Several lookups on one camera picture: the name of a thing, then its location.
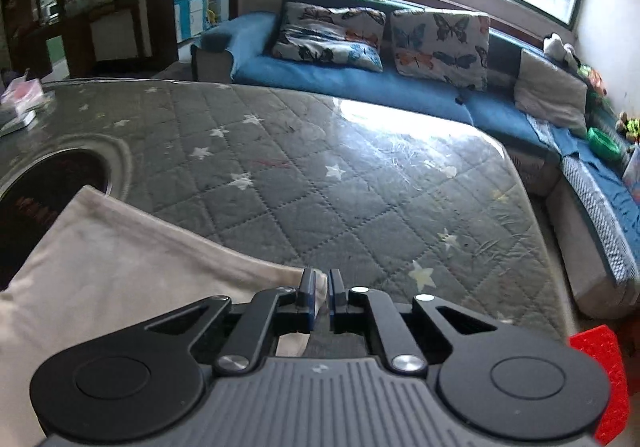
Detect pink tissue pack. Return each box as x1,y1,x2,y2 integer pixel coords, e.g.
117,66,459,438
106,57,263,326
0,76,56,117

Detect grey cushion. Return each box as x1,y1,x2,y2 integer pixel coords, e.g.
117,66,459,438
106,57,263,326
514,48,590,138

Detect green bowl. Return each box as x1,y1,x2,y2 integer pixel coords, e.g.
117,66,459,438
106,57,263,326
587,127,624,161

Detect small colourful toy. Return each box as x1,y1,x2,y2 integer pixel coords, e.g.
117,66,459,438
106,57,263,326
617,111,640,144
580,67,609,99

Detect dark wooden shelf cabinet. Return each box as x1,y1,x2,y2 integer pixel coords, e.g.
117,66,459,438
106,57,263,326
0,0,151,78

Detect light blue cabinet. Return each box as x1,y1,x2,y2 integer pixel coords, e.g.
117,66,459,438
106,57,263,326
173,0,213,45

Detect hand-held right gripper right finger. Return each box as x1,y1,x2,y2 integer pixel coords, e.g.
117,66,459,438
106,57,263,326
329,269,512,373

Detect red textured plastic object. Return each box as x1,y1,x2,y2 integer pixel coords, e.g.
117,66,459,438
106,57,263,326
567,324,630,445

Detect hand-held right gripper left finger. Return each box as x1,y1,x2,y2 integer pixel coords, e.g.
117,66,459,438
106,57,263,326
144,268,329,374

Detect white plush toy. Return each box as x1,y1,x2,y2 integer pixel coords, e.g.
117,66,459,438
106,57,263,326
544,33,579,66

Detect blue sofa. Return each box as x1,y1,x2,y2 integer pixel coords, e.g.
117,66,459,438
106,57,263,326
192,0,640,318

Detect beige cloth garment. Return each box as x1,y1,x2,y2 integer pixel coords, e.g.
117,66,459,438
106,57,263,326
0,184,328,447

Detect butterfly print pillow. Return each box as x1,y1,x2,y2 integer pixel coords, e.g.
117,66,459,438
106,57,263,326
391,10,491,92
272,2,387,73

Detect flat white box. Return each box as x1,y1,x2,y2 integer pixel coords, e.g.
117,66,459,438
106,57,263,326
0,110,38,138

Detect round black induction cooker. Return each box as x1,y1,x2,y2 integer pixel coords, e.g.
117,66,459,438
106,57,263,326
0,134,133,288

